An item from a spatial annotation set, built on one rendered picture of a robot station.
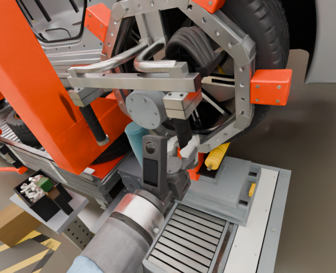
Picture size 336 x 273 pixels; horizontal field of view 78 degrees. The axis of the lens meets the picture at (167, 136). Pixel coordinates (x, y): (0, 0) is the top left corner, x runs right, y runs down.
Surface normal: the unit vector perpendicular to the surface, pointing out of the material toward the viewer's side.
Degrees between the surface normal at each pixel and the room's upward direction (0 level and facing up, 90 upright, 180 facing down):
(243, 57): 90
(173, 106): 90
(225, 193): 0
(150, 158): 60
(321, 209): 0
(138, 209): 24
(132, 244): 52
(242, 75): 90
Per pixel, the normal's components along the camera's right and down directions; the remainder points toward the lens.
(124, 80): -0.49, 0.62
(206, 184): -0.22, -0.77
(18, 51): 0.84, 0.15
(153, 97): 0.48, -0.40
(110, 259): 0.24, -0.59
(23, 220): 0.70, 0.29
